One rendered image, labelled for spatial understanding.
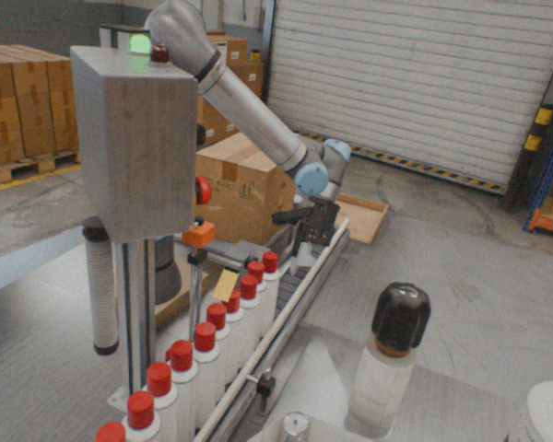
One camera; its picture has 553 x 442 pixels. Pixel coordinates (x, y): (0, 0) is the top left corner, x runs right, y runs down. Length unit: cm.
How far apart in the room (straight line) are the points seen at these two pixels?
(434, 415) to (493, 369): 30
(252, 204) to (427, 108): 384
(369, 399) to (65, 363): 62
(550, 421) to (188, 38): 87
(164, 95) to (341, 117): 485
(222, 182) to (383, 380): 78
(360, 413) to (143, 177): 56
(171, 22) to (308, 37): 458
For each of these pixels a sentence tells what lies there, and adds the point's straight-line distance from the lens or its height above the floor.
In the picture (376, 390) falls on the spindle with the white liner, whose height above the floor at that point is 100.
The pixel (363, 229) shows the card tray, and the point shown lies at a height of 83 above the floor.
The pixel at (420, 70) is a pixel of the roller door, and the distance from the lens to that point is 496.
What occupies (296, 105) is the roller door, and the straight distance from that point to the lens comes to 554.
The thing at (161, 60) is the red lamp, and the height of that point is 148.
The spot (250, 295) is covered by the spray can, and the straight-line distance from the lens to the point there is 82.
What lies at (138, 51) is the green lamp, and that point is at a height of 148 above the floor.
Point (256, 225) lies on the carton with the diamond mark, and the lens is 131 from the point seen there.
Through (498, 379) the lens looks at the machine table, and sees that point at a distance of 119.
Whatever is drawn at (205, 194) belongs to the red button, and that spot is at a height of 133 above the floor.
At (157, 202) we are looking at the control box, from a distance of 51.
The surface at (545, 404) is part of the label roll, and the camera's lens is 88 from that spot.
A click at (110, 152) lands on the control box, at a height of 140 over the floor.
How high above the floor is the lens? 156
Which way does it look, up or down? 27 degrees down
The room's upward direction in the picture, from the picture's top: 8 degrees clockwise
